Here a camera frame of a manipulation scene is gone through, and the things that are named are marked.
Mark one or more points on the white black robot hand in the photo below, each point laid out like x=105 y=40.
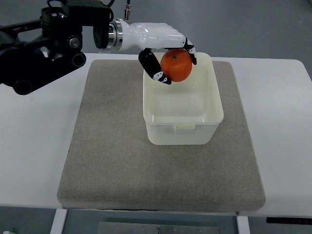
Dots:
x=147 y=36

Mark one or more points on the white right table leg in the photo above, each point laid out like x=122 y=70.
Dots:
x=243 y=225

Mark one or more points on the grey felt mat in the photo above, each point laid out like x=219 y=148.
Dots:
x=111 y=164

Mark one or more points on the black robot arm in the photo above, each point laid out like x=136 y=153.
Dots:
x=36 y=53

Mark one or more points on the white left table leg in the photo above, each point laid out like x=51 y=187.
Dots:
x=59 y=221

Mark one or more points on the white plastic box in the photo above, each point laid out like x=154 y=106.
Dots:
x=183 y=113

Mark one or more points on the black table control panel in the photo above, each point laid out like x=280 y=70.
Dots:
x=289 y=220

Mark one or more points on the orange fruit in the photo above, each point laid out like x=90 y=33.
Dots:
x=176 y=65

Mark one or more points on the white table leg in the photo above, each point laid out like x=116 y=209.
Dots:
x=59 y=221
x=243 y=225

